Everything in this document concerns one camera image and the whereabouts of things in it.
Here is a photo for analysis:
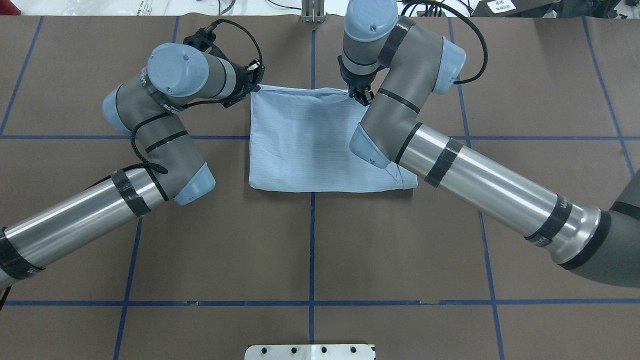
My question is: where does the aluminium frame post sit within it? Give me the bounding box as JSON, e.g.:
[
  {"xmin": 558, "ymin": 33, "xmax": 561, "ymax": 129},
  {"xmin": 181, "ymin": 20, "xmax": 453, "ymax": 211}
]
[{"xmin": 301, "ymin": 0, "xmax": 326, "ymax": 24}]

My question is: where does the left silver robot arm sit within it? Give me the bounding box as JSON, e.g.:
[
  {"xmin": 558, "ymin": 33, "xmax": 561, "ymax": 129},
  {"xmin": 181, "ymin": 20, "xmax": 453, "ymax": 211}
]
[{"xmin": 1, "ymin": 43, "xmax": 265, "ymax": 290}]

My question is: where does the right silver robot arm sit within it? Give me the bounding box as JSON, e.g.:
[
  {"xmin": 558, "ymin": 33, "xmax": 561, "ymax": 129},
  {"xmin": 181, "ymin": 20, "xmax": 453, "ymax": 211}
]
[{"xmin": 338, "ymin": 0, "xmax": 640, "ymax": 288}]

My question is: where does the light blue striped shirt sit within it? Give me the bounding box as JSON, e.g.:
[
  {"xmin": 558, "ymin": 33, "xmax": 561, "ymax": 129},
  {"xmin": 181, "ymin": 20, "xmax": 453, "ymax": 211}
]
[{"xmin": 248, "ymin": 85, "xmax": 418, "ymax": 193}]

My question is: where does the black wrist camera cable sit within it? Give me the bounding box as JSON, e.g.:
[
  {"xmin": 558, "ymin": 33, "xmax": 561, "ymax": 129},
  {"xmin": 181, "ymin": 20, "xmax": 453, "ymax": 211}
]
[{"xmin": 400, "ymin": 1, "xmax": 489, "ymax": 86}]

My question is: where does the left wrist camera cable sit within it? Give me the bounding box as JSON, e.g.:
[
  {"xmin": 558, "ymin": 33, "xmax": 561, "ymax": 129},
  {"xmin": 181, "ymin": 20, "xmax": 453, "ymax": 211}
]
[{"xmin": 131, "ymin": 19, "xmax": 265, "ymax": 175}]

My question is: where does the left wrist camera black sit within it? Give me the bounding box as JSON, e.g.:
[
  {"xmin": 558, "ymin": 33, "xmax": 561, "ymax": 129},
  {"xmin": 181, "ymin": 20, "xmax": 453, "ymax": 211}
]
[{"xmin": 182, "ymin": 28, "xmax": 217, "ymax": 54}]

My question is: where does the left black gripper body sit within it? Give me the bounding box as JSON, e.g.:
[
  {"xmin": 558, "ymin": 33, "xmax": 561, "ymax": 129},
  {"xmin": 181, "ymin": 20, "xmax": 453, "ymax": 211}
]
[{"xmin": 220, "ymin": 61, "xmax": 266, "ymax": 109}]

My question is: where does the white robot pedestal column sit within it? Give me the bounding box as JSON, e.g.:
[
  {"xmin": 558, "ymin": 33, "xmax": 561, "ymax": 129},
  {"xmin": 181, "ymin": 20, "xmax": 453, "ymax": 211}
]
[{"xmin": 244, "ymin": 343, "xmax": 377, "ymax": 360}]

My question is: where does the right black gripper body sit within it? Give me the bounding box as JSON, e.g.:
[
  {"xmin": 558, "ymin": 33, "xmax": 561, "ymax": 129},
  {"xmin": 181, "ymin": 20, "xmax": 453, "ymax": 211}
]
[{"xmin": 338, "ymin": 55, "xmax": 377, "ymax": 91}]

